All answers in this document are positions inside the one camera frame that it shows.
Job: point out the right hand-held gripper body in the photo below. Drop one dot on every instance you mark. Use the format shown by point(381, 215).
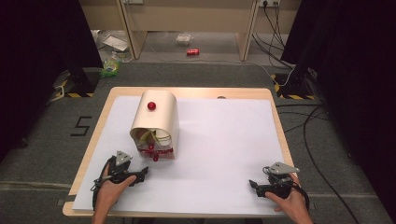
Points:
point(278, 183)

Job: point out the black stand base striped tape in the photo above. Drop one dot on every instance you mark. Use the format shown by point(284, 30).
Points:
point(76, 84)
point(295, 87)

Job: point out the red knobbed piece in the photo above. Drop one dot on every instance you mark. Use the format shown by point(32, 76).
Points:
point(154, 152)

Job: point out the green plastic bag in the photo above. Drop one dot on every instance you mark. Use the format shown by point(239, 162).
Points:
point(110, 67)

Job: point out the beige wooden desk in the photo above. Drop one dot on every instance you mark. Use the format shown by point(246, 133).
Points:
point(186, 15)

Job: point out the person's right hand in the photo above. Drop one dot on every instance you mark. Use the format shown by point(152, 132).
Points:
point(289, 202)

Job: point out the white wall socket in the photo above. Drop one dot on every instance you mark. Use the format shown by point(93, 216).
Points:
point(269, 2)

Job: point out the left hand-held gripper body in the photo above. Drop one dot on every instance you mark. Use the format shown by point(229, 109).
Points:
point(120, 174)

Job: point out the clear plastic packet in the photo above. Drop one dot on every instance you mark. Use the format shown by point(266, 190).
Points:
point(183, 38)

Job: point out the person's left hand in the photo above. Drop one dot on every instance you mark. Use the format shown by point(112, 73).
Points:
point(112, 189)

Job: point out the wooden table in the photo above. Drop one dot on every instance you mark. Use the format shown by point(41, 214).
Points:
point(199, 91)

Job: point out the red drink can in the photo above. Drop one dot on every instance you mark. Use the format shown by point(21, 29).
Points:
point(192, 52)

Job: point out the cream box with red knob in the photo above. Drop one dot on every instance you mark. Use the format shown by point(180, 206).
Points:
point(157, 121)

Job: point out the black curtain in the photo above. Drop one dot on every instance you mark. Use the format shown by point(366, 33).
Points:
point(351, 77)
point(40, 62)

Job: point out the clear plastic bag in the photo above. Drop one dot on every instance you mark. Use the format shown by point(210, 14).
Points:
point(113, 42)

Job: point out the white table mat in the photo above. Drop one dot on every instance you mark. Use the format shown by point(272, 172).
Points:
point(211, 146)

